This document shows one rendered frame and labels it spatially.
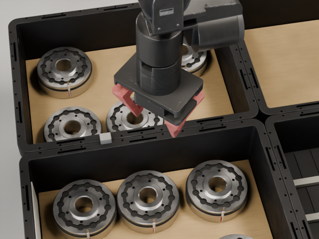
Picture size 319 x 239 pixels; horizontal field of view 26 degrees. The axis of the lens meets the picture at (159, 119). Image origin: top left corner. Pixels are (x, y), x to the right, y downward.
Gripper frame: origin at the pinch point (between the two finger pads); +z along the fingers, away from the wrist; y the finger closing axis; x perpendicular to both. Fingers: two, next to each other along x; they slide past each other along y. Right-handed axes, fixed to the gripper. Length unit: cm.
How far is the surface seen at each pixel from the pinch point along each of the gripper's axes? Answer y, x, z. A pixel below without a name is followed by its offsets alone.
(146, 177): 3.0, -1.6, 20.4
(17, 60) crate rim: 33.0, -5.0, 13.8
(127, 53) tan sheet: 23.3, -24.3, 23.5
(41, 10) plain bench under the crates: 55, -33, 37
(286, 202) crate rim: -19.4, -6.6, 13.3
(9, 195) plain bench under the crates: 27.9, 8.1, 37.0
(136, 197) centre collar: 2.1, 2.6, 19.9
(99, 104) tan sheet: 20.3, -11.4, 23.6
